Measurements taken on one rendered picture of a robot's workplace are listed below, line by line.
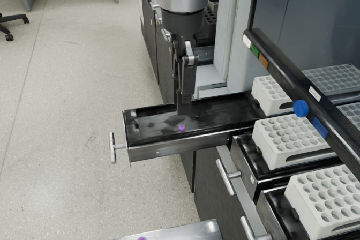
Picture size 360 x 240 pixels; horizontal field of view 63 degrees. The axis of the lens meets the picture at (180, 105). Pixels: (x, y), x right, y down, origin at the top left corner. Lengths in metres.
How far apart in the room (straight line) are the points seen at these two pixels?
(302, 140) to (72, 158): 1.38
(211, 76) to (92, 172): 0.95
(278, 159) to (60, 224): 1.17
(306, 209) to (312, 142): 0.17
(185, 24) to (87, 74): 1.95
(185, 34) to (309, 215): 0.37
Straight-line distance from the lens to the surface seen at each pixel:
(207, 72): 1.04
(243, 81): 0.84
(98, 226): 1.53
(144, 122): 0.75
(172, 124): 0.74
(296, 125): 0.69
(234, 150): 0.72
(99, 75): 2.38
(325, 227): 0.57
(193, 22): 0.51
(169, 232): 0.55
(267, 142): 0.64
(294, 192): 0.59
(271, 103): 0.74
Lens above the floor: 1.32
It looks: 41 degrees down
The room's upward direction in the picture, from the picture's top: straight up
